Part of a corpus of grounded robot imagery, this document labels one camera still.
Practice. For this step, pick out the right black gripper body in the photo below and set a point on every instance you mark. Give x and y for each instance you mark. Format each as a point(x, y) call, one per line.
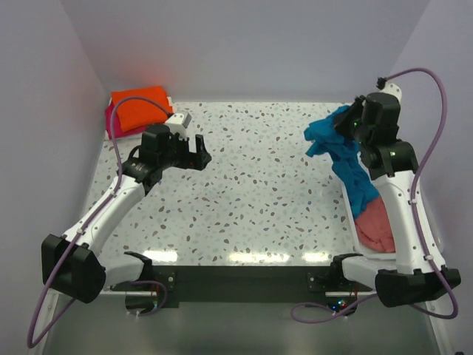
point(363, 132)

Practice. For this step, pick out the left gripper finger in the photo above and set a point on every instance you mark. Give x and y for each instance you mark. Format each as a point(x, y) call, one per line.
point(194, 160)
point(203, 156)

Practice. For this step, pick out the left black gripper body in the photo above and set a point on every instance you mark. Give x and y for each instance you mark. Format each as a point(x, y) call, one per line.
point(173, 157)

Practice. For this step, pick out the blue t-shirt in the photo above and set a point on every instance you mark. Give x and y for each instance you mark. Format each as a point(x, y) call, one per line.
point(344, 156)

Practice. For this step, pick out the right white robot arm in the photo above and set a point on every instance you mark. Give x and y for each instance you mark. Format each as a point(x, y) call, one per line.
point(416, 272)

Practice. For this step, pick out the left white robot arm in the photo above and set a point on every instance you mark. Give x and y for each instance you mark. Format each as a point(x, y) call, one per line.
point(70, 262)

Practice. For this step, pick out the folded orange t-shirt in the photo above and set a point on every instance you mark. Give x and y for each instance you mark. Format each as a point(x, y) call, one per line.
point(135, 115)

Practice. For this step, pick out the folded magenta t-shirt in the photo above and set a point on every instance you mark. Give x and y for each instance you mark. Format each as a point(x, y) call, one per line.
point(113, 125)

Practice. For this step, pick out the salmon pink t-shirt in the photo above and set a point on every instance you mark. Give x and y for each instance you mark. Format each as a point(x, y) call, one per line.
point(373, 228)

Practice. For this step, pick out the white plastic basket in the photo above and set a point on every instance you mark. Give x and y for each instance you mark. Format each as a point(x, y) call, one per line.
point(359, 248)

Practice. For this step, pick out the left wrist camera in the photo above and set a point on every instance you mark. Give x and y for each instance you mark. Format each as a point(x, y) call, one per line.
point(178, 123)

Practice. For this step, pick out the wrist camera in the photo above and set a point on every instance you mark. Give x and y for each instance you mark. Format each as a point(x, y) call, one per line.
point(178, 123)
point(385, 86)

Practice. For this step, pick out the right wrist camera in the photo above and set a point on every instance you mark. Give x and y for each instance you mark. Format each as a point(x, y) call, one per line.
point(385, 86)

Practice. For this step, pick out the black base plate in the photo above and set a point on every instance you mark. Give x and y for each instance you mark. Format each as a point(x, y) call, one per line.
point(243, 284)

